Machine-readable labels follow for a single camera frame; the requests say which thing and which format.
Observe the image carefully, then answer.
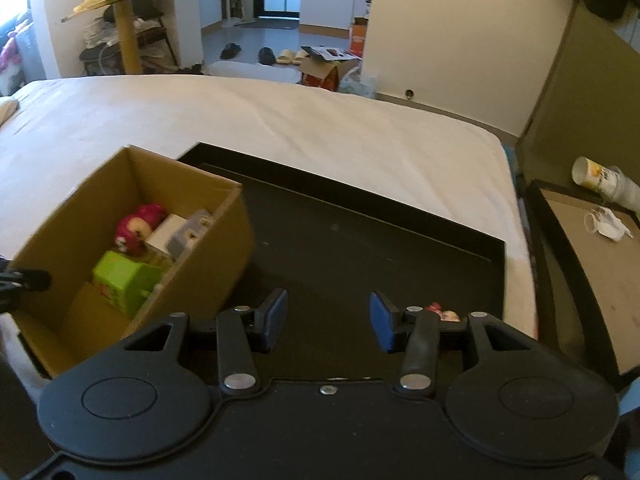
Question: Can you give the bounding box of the black chair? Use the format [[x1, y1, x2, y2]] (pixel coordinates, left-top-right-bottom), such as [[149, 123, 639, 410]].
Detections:
[[79, 0, 177, 77]]

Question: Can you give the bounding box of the red plush figure toy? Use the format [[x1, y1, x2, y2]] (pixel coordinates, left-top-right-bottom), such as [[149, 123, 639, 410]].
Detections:
[[114, 203, 169, 254]]

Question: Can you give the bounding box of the open cardboard carton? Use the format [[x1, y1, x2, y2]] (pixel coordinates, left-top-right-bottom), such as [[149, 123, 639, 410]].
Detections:
[[299, 46, 362, 92]]

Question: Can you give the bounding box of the red white small figurine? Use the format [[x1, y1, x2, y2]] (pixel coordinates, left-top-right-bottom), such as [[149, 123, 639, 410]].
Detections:
[[424, 302, 462, 322]]

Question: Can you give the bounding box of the black tray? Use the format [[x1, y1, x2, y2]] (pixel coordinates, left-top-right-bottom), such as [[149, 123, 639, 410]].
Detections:
[[175, 141, 506, 361]]

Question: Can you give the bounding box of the round glass table gold leg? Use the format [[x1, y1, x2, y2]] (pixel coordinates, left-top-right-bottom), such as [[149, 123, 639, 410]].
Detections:
[[60, 0, 192, 76]]

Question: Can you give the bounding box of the white face mask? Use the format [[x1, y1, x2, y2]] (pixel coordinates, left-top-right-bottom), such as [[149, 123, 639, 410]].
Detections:
[[584, 206, 635, 242]]

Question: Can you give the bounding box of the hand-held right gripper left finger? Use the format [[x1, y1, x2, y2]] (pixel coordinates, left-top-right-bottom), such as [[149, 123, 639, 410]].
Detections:
[[122, 287, 289, 397]]

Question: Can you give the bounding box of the lavender box toy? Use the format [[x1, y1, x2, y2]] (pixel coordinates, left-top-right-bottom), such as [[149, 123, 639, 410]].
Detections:
[[166, 208, 214, 261]]

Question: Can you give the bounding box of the white box toy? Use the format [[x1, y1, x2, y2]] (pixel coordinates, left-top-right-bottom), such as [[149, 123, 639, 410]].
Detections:
[[146, 213, 187, 261]]

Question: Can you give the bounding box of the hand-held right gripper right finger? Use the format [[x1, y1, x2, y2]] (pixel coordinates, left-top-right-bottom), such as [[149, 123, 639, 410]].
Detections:
[[369, 290, 540, 397]]

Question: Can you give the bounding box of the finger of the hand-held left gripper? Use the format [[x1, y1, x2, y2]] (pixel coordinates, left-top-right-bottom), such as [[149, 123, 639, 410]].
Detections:
[[0, 255, 52, 314]]

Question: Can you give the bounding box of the orange box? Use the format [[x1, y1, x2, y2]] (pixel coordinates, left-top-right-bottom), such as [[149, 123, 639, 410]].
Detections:
[[349, 16, 370, 57]]

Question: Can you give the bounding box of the green cube toy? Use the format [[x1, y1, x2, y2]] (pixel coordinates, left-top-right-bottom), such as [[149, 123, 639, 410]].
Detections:
[[91, 250, 166, 320]]

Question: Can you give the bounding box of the clear plastic cup stack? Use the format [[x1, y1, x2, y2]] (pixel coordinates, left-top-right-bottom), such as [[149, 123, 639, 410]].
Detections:
[[602, 165, 640, 211]]

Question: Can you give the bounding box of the dark framed side table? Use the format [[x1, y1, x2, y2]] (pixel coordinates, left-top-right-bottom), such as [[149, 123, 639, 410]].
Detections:
[[525, 178, 640, 394]]

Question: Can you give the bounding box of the brown cardboard box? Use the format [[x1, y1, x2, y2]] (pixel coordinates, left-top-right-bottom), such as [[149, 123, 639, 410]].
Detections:
[[9, 144, 257, 380]]

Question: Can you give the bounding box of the printed paper cup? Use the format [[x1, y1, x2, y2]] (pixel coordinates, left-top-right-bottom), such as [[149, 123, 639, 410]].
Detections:
[[571, 156, 623, 194]]

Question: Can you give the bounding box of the white floor mat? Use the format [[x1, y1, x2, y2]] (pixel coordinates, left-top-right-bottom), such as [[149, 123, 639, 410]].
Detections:
[[207, 60, 302, 84]]

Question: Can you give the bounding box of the olive brown panel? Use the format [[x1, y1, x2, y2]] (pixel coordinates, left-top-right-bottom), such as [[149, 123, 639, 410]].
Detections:
[[515, 0, 640, 195]]

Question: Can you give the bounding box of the white plastic bag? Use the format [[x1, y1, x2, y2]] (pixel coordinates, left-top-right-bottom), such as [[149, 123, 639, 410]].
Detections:
[[340, 66, 377, 100]]

